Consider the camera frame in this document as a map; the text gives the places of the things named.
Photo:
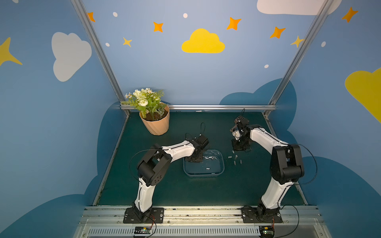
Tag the aluminium left corner post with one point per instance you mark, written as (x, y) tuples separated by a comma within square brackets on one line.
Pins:
[(90, 31)]

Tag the right green circuit board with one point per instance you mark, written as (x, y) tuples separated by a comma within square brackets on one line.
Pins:
[(266, 231)]

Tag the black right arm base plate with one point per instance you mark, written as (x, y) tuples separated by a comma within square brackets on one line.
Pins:
[(260, 214)]

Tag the aluminium corner post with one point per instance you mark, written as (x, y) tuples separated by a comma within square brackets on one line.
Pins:
[(90, 31), (312, 32)]

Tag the green circuit board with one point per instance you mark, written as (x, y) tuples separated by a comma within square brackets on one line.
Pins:
[(142, 231), (266, 231)]

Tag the aluminium right corner post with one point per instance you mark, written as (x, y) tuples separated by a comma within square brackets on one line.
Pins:
[(312, 32)]

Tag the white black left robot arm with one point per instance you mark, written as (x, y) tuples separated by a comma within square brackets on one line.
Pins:
[(155, 164)]

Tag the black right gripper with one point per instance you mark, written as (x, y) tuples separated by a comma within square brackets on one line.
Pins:
[(241, 145)]

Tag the terracotta ribbed flower pot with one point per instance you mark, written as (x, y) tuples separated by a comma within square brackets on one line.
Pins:
[(159, 127)]

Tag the artificial white flower plant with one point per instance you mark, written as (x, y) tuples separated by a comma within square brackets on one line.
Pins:
[(148, 103)]

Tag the left green circuit board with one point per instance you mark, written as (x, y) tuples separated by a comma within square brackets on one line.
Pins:
[(142, 231)]

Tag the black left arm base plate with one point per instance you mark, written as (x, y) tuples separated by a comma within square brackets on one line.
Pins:
[(134, 216)]

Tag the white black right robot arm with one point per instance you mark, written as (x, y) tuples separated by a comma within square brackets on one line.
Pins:
[(286, 165)]

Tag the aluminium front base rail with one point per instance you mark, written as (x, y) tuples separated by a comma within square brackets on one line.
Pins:
[(201, 222)]

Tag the aluminium back frame rail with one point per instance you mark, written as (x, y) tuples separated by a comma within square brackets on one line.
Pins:
[(222, 107)]

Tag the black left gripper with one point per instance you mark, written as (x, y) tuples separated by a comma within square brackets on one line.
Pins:
[(194, 156)]

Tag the teal plastic storage box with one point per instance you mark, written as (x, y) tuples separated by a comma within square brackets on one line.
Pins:
[(212, 165)]

